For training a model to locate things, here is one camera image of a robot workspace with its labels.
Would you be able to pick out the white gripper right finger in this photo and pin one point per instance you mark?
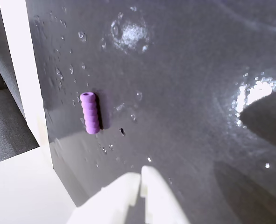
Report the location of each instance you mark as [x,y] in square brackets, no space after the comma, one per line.
[162,200]

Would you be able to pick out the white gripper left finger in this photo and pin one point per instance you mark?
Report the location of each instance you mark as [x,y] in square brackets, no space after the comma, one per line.
[112,198]

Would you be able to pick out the purple ribbed pen grip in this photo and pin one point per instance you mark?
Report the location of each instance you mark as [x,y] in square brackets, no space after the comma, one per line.
[90,113]

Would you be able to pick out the dark grey glossy mat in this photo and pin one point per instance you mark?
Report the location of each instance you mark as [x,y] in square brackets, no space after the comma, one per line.
[175,93]

